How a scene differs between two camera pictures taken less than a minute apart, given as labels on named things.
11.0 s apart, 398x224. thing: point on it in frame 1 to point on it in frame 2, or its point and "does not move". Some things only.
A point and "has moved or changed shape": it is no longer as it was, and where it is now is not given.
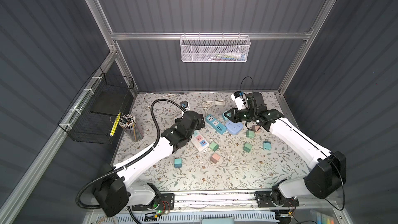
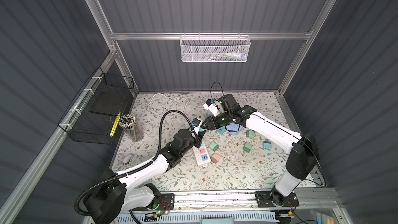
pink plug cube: x=214 y=158 does not move
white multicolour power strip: x=199 y=141 has moved or changed shape
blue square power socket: x=233 y=128 does not move
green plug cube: x=214 y=147 does not move
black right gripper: x=233 y=118 to x=211 y=123
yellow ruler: x=115 y=124 does not move
